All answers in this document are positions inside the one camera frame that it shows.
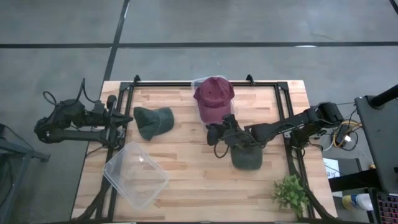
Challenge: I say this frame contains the grey metal stand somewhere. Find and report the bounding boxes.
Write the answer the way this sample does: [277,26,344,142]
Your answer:
[0,123,50,224]

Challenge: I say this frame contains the black pole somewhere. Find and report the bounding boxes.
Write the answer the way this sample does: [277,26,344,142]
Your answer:
[368,83,398,108]

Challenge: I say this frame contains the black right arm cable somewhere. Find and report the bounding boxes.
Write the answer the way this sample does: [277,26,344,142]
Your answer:
[213,136,233,159]

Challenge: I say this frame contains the white yellow blue bottle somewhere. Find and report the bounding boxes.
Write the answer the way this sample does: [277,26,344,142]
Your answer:
[341,192,374,212]

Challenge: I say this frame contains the black aluminium table frame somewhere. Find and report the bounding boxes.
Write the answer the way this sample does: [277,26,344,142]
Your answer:
[74,74,340,223]

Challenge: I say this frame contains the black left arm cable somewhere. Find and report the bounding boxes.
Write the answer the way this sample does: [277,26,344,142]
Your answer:
[42,77,97,108]

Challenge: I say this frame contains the grey laptop with backlit keyboard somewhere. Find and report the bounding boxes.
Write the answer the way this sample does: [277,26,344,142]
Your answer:
[354,95,398,224]

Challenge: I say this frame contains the yellow cable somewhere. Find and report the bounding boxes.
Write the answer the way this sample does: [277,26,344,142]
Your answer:
[332,120,363,149]

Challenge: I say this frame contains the dark green baseball cap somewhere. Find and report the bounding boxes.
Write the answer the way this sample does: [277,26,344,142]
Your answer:
[133,106,175,142]
[229,142,264,171]

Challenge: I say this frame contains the large clear plastic bin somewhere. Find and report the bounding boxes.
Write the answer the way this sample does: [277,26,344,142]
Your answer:
[102,142,170,211]

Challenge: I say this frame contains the white paper sheet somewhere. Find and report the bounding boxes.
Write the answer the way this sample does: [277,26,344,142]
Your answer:
[322,157,341,180]

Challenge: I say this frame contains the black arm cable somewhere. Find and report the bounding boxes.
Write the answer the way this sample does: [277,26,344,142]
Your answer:
[42,77,97,108]
[213,136,233,159]

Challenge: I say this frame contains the maroon baseball cap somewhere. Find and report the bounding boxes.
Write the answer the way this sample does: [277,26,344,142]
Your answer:
[193,77,236,124]

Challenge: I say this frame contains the black shelf board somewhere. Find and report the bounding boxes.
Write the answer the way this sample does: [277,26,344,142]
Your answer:
[328,167,383,192]

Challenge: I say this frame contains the black power adapter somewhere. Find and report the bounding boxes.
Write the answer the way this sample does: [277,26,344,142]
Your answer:
[335,123,352,147]

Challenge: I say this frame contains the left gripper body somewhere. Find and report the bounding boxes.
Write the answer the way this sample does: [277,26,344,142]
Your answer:
[91,95,121,127]

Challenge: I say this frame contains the green artificial plant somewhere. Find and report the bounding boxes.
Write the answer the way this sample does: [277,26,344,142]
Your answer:
[272,174,310,218]

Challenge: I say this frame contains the small clear plastic bin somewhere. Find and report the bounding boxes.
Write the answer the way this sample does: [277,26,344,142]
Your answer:
[190,75,236,125]

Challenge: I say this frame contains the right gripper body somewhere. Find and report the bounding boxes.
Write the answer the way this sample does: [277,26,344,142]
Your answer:
[206,113,257,150]

